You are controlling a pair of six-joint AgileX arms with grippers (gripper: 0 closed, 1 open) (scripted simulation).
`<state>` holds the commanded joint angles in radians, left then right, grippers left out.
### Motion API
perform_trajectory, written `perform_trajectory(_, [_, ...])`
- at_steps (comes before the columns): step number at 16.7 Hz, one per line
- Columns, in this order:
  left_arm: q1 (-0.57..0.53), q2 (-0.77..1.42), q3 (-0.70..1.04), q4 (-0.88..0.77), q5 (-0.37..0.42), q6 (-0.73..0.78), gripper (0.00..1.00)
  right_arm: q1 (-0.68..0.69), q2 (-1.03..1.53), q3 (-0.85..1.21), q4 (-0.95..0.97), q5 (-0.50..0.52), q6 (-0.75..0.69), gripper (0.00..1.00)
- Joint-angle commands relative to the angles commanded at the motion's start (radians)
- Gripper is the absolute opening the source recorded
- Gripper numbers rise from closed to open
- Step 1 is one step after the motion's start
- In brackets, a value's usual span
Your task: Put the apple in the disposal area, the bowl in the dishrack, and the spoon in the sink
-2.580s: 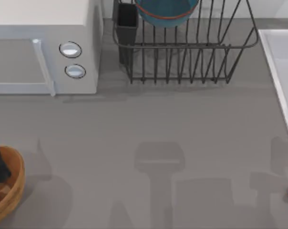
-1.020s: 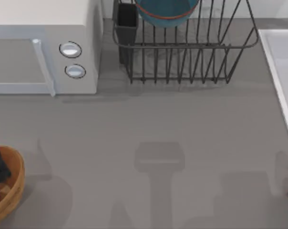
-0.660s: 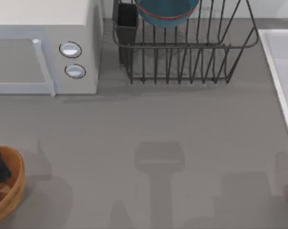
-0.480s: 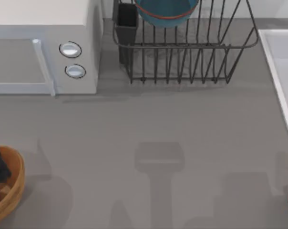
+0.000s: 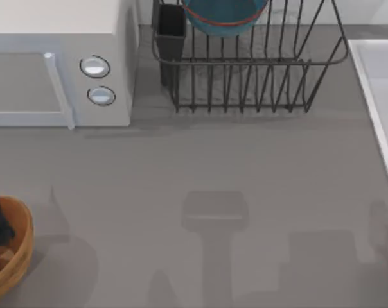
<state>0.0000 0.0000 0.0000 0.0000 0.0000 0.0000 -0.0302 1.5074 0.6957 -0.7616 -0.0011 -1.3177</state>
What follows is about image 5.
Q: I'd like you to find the large round microwave knob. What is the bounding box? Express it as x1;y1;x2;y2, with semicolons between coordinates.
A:
79;55;111;79

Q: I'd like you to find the black cutlery holder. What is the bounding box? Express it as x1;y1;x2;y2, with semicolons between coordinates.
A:
152;3;188;87

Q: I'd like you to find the microwave door handle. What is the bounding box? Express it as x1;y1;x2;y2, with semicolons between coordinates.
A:
42;51;76;130

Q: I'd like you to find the round wooden basket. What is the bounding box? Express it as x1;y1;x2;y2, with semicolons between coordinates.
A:
0;195;34;305

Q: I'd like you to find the blue bowl with red rim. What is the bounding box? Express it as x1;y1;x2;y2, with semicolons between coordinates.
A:
181;0;269;37

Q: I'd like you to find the dark wire dish rack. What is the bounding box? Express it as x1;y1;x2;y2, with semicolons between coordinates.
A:
150;0;349;114

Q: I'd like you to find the pale microwave oven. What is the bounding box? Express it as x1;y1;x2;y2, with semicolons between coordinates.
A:
0;0;140;130

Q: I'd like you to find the microwave oven door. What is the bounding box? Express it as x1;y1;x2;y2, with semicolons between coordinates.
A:
0;51;75;120

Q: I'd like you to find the small round microwave knob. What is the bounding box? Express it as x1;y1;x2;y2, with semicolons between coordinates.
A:
86;85;117;107

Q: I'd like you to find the white sink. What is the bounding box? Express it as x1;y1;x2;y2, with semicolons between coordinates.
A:
347;38;388;212

